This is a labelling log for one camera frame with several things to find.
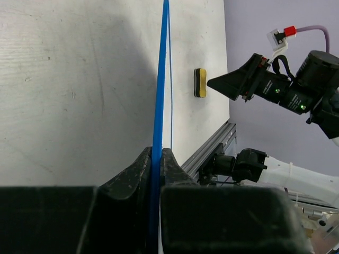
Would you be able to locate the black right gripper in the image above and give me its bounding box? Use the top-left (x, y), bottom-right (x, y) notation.
top-left (207, 50), bottom-right (338, 115)

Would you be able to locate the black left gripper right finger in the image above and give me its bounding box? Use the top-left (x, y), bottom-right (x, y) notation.
top-left (160, 148), bottom-right (310, 253)

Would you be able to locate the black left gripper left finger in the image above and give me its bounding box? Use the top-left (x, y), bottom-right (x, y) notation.
top-left (1, 147), bottom-right (151, 253)

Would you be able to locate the yellow black whiteboard eraser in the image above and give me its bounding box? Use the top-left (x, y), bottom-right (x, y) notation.
top-left (194, 68), bottom-right (207, 98)

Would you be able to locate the blue framed whiteboard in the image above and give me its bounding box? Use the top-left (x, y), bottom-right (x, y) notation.
top-left (146, 1), bottom-right (173, 253)

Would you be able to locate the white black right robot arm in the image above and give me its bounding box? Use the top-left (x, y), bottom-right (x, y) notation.
top-left (160, 50), bottom-right (338, 253)

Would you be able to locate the aluminium table edge rail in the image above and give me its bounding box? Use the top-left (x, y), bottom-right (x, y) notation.
top-left (182, 122), bottom-right (237, 182)

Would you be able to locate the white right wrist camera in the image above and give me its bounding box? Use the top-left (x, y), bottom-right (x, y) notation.
top-left (267, 26), bottom-right (297, 60)

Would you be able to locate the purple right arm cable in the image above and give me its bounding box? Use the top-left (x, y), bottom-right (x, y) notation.
top-left (295, 25), bottom-right (331, 53)

